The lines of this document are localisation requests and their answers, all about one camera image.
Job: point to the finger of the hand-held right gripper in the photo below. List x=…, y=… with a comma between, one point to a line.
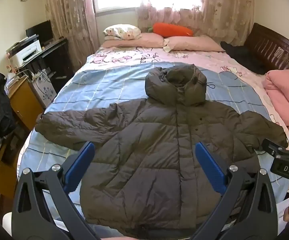
x=272, y=148

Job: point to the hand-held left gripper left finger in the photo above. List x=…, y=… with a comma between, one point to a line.
x=83, y=160

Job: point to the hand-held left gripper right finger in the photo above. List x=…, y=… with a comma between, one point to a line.
x=207, y=162

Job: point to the olive hooded puffer jacket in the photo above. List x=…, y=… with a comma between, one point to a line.
x=159, y=142

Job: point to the black clothes pile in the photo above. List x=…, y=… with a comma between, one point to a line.
x=244, y=55

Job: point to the pink folded quilt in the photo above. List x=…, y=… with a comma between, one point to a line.
x=287, y=95

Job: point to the white floral drawer unit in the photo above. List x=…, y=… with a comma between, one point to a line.
x=45, y=91

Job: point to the blue plaid cartoon quilt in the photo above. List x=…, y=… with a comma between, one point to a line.
x=109, y=85

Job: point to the wooden cabinet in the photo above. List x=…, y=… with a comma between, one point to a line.
x=24, y=102

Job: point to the dark wooden headboard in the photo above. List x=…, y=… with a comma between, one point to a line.
x=274, y=47

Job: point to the white power strip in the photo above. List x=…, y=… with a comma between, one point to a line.
x=36, y=74

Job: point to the black desk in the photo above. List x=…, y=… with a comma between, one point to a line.
x=59, y=55

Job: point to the pink pillow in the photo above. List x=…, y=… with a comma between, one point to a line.
x=194, y=43
x=134, y=41

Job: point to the white printer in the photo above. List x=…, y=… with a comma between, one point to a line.
x=25, y=52

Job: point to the small white cloth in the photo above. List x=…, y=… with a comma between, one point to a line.
x=166, y=46

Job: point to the white floral pillow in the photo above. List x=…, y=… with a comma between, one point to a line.
x=120, y=31

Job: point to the black monitor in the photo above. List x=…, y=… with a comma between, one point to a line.
x=40, y=30

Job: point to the orange carrot plush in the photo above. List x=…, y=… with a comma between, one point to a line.
x=172, y=29

